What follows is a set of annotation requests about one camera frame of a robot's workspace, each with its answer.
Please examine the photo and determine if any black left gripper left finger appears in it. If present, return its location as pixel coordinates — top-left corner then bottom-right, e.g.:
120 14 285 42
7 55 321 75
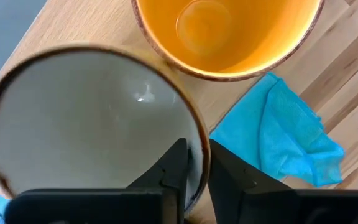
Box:
4 138 190 224

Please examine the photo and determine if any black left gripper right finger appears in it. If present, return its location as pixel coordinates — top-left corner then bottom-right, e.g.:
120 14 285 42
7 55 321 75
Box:
208 139 358 224

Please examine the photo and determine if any teal cloth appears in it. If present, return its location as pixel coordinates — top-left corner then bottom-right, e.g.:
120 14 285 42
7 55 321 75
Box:
209 72 346 188

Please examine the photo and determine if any orange mug with white handle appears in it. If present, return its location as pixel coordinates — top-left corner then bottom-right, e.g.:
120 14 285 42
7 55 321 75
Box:
131 0 326 83

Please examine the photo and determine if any metal mug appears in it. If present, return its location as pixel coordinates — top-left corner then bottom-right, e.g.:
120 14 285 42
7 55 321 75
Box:
0 43 211 216

